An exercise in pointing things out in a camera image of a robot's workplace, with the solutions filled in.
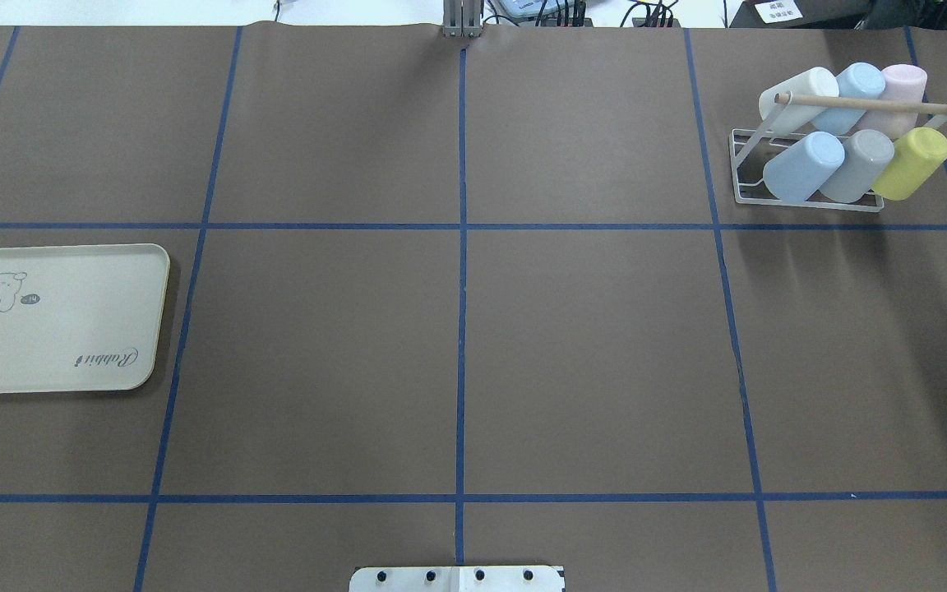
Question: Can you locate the white wire cup rack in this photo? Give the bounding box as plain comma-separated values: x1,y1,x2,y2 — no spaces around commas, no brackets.
728,91,947,212

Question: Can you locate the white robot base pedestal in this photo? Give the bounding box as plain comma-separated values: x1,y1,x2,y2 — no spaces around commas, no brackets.
349,565,566,591

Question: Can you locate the white plastic tray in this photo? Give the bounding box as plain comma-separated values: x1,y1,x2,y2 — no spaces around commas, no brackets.
0,243,170,394

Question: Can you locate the blue plastic cup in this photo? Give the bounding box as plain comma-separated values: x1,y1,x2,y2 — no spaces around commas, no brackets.
811,62,886,136

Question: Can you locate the pink plastic cup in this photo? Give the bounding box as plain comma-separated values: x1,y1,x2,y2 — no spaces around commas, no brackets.
855,64,929,140

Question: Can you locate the light blue cup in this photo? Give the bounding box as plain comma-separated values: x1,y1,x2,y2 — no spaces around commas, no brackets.
763,131,845,205

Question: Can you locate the yellow plastic cup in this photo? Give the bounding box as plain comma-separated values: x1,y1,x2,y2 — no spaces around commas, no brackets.
871,127,947,201

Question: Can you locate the pale yellow cup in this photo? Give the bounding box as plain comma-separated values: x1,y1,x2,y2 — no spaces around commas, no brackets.
758,67,839,134

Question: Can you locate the aluminium frame post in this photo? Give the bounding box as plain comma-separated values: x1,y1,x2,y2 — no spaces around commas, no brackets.
442,0,486,39

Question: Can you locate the grey plastic cup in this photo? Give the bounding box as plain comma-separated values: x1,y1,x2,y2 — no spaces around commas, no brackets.
820,130,895,205

